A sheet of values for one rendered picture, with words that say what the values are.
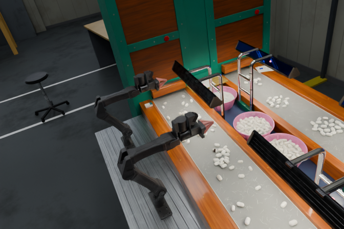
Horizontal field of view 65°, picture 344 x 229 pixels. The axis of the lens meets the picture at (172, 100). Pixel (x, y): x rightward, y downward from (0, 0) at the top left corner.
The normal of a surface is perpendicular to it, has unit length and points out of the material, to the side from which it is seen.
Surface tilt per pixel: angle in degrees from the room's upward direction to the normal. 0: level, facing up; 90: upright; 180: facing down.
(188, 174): 0
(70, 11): 90
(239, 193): 0
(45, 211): 0
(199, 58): 90
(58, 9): 90
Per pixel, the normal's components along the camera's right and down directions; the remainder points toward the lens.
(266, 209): -0.16, -0.83
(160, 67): 0.37, 0.45
